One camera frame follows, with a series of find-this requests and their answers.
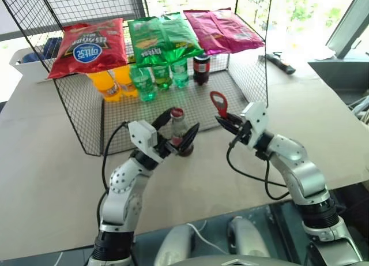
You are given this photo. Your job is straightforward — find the red bottle opener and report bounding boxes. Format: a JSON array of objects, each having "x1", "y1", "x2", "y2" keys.
[{"x1": 209, "y1": 91, "x2": 230, "y2": 119}]

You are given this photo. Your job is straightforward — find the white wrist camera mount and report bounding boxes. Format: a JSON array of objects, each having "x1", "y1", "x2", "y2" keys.
[
  {"x1": 127, "y1": 119, "x2": 163, "y2": 163},
  {"x1": 239, "y1": 101, "x2": 269, "y2": 150}
]

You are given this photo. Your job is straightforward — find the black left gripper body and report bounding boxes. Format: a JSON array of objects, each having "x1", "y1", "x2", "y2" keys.
[{"x1": 155, "y1": 135, "x2": 182, "y2": 159}]

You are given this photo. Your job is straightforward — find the green chips bag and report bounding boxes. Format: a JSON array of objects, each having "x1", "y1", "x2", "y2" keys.
[
  {"x1": 159, "y1": 12, "x2": 205, "y2": 60},
  {"x1": 127, "y1": 16, "x2": 174, "y2": 68}
]

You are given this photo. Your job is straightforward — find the red chips bag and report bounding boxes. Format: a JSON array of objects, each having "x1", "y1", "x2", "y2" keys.
[{"x1": 47, "y1": 17, "x2": 128, "y2": 80}]

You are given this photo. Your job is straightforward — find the dark monitor frame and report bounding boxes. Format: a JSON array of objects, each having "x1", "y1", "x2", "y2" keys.
[{"x1": 325, "y1": 0, "x2": 369, "y2": 59}]

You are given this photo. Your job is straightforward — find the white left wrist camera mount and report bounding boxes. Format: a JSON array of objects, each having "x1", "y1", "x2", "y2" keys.
[{"x1": 127, "y1": 119, "x2": 163, "y2": 163}]

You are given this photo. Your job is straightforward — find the silver rounded robot leg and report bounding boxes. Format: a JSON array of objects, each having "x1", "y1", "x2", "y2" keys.
[
  {"x1": 227, "y1": 216, "x2": 271, "y2": 258},
  {"x1": 153, "y1": 223, "x2": 203, "y2": 266}
]

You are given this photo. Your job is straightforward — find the magenta chips bag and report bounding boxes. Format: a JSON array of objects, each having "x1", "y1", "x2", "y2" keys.
[
  {"x1": 183, "y1": 9, "x2": 232, "y2": 55},
  {"x1": 211, "y1": 8, "x2": 266, "y2": 54}
]

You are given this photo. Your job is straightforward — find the dark cola plastic bottle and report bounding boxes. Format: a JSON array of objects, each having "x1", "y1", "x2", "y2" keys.
[{"x1": 192, "y1": 54, "x2": 211, "y2": 86}]

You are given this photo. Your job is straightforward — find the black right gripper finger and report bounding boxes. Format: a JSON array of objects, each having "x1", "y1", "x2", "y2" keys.
[
  {"x1": 223, "y1": 112, "x2": 246, "y2": 123},
  {"x1": 214, "y1": 116, "x2": 240, "y2": 133}
]

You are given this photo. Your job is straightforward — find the orange soda plastic bottle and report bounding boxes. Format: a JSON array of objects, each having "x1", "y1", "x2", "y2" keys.
[
  {"x1": 113, "y1": 65, "x2": 140, "y2": 99},
  {"x1": 87, "y1": 70, "x2": 122, "y2": 103}
]

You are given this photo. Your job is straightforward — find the green soda plastic bottle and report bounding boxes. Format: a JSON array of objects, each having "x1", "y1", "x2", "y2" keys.
[
  {"x1": 129, "y1": 64, "x2": 158, "y2": 103},
  {"x1": 170, "y1": 56, "x2": 190, "y2": 89},
  {"x1": 152, "y1": 63, "x2": 174, "y2": 91}
]

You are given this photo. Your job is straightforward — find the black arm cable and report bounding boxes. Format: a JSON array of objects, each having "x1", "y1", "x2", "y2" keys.
[
  {"x1": 225, "y1": 138, "x2": 291, "y2": 201},
  {"x1": 96, "y1": 121, "x2": 131, "y2": 231}
]

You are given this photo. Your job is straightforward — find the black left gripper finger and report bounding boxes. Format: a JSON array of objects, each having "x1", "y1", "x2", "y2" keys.
[
  {"x1": 150, "y1": 106, "x2": 180, "y2": 132},
  {"x1": 178, "y1": 122, "x2": 201, "y2": 156}
]

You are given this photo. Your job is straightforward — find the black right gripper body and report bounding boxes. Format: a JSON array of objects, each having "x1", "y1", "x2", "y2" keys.
[{"x1": 229, "y1": 119, "x2": 255, "y2": 148}]

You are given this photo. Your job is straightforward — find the dark blue packets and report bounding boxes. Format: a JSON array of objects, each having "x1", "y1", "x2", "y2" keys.
[{"x1": 42, "y1": 37, "x2": 63, "y2": 59}]

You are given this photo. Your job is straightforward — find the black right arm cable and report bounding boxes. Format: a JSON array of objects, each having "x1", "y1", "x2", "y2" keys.
[{"x1": 225, "y1": 138, "x2": 291, "y2": 201}]

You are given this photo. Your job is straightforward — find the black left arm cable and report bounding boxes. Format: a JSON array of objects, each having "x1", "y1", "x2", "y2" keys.
[{"x1": 96, "y1": 121, "x2": 131, "y2": 231}]

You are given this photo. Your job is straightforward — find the glass bottle with red cap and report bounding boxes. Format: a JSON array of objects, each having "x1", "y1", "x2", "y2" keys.
[{"x1": 169, "y1": 107, "x2": 195, "y2": 158}]

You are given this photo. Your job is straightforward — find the white plastic bin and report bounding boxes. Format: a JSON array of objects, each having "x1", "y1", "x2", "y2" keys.
[{"x1": 8, "y1": 45, "x2": 59, "y2": 83}]

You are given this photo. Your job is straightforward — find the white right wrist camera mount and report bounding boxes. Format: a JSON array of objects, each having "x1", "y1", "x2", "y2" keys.
[{"x1": 239, "y1": 101, "x2": 269, "y2": 150}]

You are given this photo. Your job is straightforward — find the dark rounded robot torso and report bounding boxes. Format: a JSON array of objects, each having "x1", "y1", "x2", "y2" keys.
[{"x1": 152, "y1": 253, "x2": 307, "y2": 266}]

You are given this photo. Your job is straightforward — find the black wire grid shelf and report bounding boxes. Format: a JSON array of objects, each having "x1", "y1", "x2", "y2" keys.
[{"x1": 0, "y1": 0, "x2": 275, "y2": 158}]

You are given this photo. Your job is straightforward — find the grey side desk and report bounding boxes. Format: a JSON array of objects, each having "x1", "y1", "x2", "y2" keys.
[{"x1": 307, "y1": 57, "x2": 369, "y2": 106}]

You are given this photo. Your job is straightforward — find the thin white cable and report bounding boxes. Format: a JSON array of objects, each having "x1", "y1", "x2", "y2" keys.
[{"x1": 186, "y1": 222, "x2": 229, "y2": 254}]

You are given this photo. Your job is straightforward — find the black handheld device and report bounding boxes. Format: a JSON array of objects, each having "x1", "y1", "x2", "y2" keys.
[{"x1": 264, "y1": 52, "x2": 296, "y2": 76}]

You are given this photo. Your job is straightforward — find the white cable bundle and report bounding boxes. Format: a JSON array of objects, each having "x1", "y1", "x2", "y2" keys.
[{"x1": 348, "y1": 95, "x2": 369, "y2": 118}]

